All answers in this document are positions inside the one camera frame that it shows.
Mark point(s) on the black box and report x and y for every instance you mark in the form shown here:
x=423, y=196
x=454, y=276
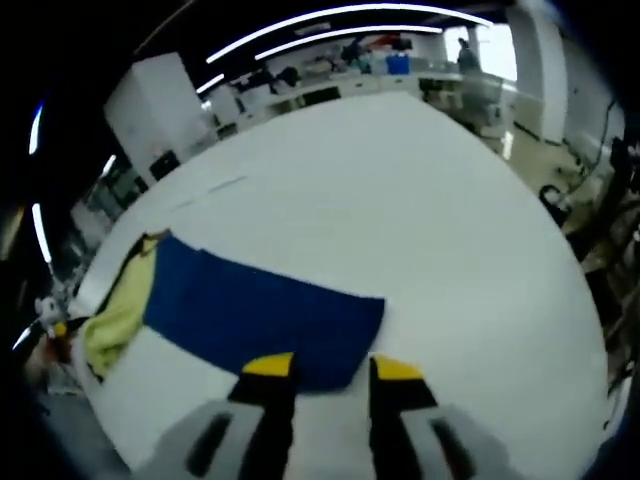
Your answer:
x=164, y=167

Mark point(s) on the short ceiling light strip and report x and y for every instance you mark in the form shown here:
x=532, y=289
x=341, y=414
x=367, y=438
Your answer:
x=41, y=230

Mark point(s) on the multicoloured garment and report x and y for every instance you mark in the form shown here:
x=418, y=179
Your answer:
x=260, y=320

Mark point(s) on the blue container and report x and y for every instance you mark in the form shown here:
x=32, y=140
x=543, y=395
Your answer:
x=398, y=65

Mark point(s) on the long ceiling light strip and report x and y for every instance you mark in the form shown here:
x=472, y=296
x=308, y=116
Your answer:
x=350, y=33
x=350, y=11

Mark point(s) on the white workbench row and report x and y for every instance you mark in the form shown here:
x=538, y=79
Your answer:
x=350, y=90

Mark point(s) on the tall white cabinet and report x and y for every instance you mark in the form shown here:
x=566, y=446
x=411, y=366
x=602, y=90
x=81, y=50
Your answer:
x=155, y=110

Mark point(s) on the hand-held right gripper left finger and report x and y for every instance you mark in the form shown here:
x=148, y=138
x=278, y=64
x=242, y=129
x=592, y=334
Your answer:
x=270, y=420

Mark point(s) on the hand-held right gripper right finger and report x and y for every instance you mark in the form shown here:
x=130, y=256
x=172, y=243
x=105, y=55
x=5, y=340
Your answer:
x=395, y=415

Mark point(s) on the black office chair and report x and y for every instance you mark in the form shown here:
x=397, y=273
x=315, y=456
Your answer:
x=554, y=205

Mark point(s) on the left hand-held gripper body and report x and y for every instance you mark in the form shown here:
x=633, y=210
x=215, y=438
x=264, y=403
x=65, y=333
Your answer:
x=47, y=310

